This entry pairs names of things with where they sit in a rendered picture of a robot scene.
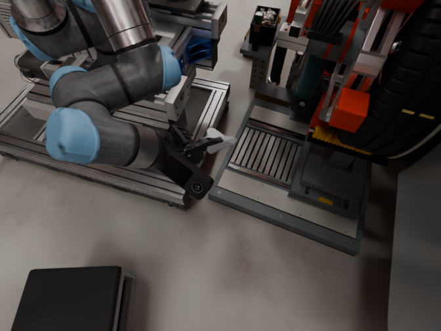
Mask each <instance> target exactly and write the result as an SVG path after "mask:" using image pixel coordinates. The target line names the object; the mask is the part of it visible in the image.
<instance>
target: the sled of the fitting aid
mask: <svg viewBox="0 0 441 331"><path fill-rule="evenodd" d="M307 137H308V134H306V138H305V140H304V144H303V148H302V150H301V154H300V157H299V161H298V163H297V167H296V170H295V173H294V176H293V180H292V182H291V186H290V189H289V192H288V195H287V196H288V197H291V198H294V199H296V200H299V201H302V202H304V203H307V204H310V205H312V206H316V207H317V208H321V209H323V210H326V211H329V212H331V213H335V214H337V215H340V216H342V217H346V218H348V219H351V220H353V221H355V220H356V219H357V218H359V217H361V214H362V206H363V201H364V192H365V187H366V179H367V174H368V165H369V162H368V161H367V167H366V176H365V181H364V189H363V194H362V201H361V202H359V203H358V204H355V203H353V202H350V201H348V200H344V199H342V198H339V197H336V196H333V195H331V194H328V193H325V192H322V191H320V190H316V189H314V188H311V187H308V186H305V185H302V184H300V180H301V175H302V173H303V169H304V166H305V162H306V158H307V156H308V151H309V148H310V145H311V143H310V142H307V141H306V140H307Z"/></svg>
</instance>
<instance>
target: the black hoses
mask: <svg viewBox="0 0 441 331"><path fill-rule="evenodd" d="M359 6H360V0H323V1H322V3H321V5H320V7H319V9H318V12H317V13H316V16H315V19H314V21H313V23H312V26H310V28H309V30H308V33H307V36H306V38H308V39H313V40H316V41H321V42H325V43H330V44H333V45H338V46H339V45H340V44H341V41H342V40H343V36H344V34H343V33H340V32H339V31H340V30H341V28H342V27H343V26H344V25H345V23H346V22H347V21H352V22H355V21H356V19H357V17H358V14H359V11H358V10H357V8H358V7H359Z"/></svg>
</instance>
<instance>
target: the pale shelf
mask: <svg viewBox="0 0 441 331"><path fill-rule="evenodd" d="M284 22H287V16H282V15H281V21H280V24H278V25H277V29H276V33H275V37H274V40H273V42H272V46H271V47H268V46H264V45H259V46H258V51H257V52H256V53H254V52H251V50H252V43H249V35H248V36H247V38H246V40H245V41H244V43H243V45H242V46H241V48H240V53H241V54H245V55H249V56H254V57H256V58H261V59H264V60H268V57H269V56H270V53H271V52H272V50H273V48H274V46H275V44H276V42H277V40H278V34H279V30H280V28H281V26H282V24H283V23H284Z"/></svg>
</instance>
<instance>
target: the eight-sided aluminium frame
mask: <svg viewBox="0 0 441 331"><path fill-rule="evenodd" d="M381 1H382V0H379V3H378V5H377V8H376V10H375V13H374V15H373V18H372V19H371V22H370V25H369V28H368V29H367V32H366V35H365V37H364V40H363V42H362V44H361V47H360V48H359V49H358V52H357V54H356V56H355V58H354V61H353V63H352V65H351V66H349V65H347V66H346V68H345V70H344V73H343V75H339V74H338V73H339V70H340V68H341V65H342V64H341V63H338V62H337V64H336V66H335V69H334V71H333V73H332V75H331V77H330V80H329V83H328V85H327V91H326V94H325V99H324V102H323V105H322V109H321V110H320V113H319V118H318V119H319V120H323V121H326V122H328V123H329V121H330V115H331V113H332V110H333V104H334V103H335V101H336V100H337V97H338V96H339V93H340V92H341V90H342V88H343V87H346V88H349V89H350V87H351V86H352V84H353V82H354V80H355V79H356V77H357V75H358V74H359V75H362V76H364V77H363V78H362V80H361V82H360V84H359V85H358V87H357V88H356V91H361V92H363V93H365V92H366V91H367V90H368V88H369V86H370V85H371V83H372V82H373V80H374V79H376V78H377V76H378V75H379V72H380V71H381V69H382V67H383V65H384V63H385V62H386V60H387V58H388V56H387V55H388V53H389V50H390V48H391V45H392V43H393V41H394V38H395V37H396V34H397V32H398V30H399V27H400V25H401V23H402V21H403V19H404V16H405V14H406V12H402V11H396V10H394V13H393V15H392V18H391V19H390V22H389V24H388V27H387V29H386V32H385V34H384V36H383V38H382V41H381V43H380V46H379V48H378V50H377V51H372V50H370V49H371V46H372V44H373V41H374V39H375V36H376V34H377V32H378V29H379V27H380V25H381V22H382V20H383V17H384V15H385V13H386V11H387V9H386V8H382V7H380V5H381ZM366 4H367V3H362V4H361V6H360V9H359V14H358V18H362V16H363V14H364V11H365V9H366ZM333 88H334V89H338V90H337V94H336V96H335V98H334V100H333V102H332V104H331V106H330V107H329V108H328V106H329V102H330V98H331V94H332V92H333Z"/></svg>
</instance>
